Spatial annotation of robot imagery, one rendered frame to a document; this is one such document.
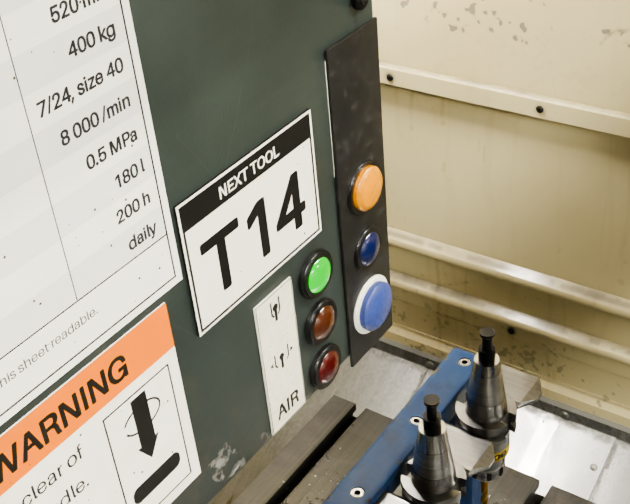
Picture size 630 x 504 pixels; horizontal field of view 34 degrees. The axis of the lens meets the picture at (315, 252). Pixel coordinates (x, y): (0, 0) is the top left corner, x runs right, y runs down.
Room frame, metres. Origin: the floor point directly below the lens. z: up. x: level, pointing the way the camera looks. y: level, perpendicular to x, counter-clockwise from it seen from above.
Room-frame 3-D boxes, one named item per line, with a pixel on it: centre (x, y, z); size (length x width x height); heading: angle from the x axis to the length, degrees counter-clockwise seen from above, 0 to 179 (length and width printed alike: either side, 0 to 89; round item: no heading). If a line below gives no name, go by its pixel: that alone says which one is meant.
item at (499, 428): (0.77, -0.16, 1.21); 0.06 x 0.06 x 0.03
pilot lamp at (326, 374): (0.43, 0.00, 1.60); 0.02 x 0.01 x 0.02; 142
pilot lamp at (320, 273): (0.43, 0.00, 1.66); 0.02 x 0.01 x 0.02; 142
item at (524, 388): (0.81, -0.19, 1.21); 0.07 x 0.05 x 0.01; 52
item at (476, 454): (0.73, -0.13, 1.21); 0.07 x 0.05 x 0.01; 52
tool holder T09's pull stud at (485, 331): (0.77, -0.16, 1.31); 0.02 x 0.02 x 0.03
